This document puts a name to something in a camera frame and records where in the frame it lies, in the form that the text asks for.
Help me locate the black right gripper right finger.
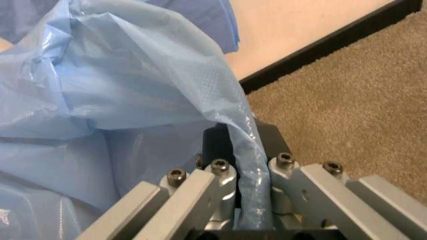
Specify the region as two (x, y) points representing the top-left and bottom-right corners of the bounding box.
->
(253, 112), (427, 240)

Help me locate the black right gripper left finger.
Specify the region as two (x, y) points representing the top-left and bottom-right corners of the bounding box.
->
(75, 124), (242, 240)

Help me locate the blue plastic garbage bag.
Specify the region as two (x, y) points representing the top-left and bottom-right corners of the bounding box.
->
(0, 0), (275, 240)

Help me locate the black baseboard strip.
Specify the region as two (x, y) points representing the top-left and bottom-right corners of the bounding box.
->
(238, 0), (424, 95)

